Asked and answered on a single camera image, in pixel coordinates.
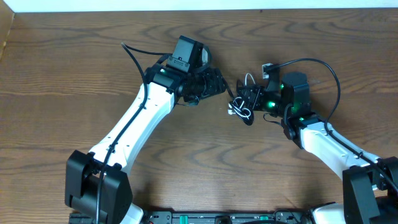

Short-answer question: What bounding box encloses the white cable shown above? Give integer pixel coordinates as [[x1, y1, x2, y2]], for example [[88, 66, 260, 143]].
[[228, 72, 256, 120]]

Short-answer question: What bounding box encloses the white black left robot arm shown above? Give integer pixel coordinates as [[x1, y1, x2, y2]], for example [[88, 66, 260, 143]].
[[65, 36, 226, 223]]

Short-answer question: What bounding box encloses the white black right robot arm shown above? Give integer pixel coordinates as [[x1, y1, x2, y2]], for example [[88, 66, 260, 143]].
[[236, 72, 397, 223]]

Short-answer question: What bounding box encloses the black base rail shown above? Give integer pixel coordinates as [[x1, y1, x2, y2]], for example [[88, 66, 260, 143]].
[[68, 210, 315, 224]]

